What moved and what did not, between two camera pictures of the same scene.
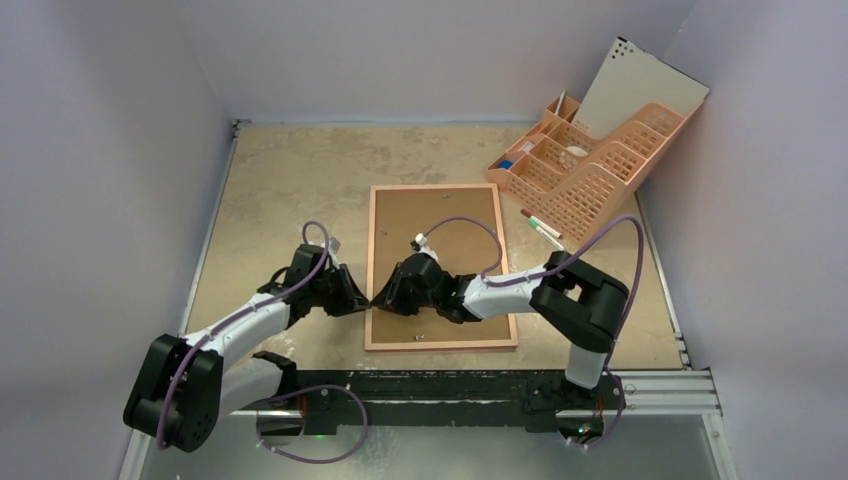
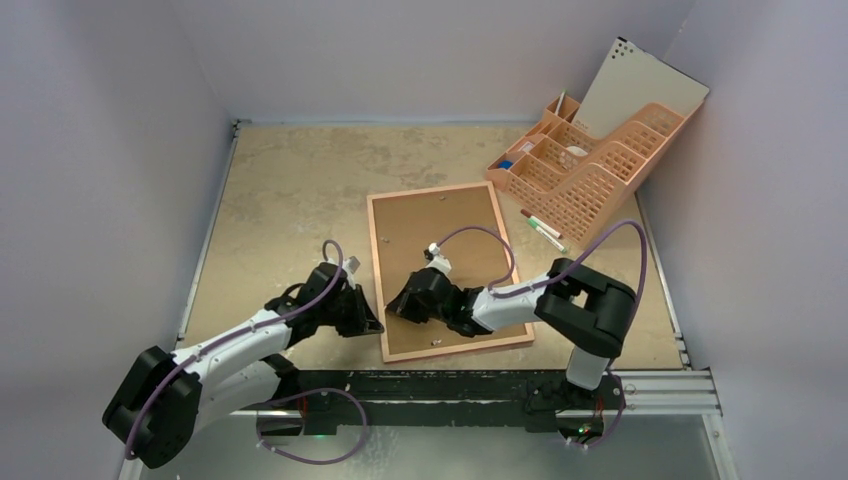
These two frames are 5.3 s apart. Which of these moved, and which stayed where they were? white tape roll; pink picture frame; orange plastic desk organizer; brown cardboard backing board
Moved: pink picture frame
Stayed: orange plastic desk organizer; white tape roll; brown cardboard backing board
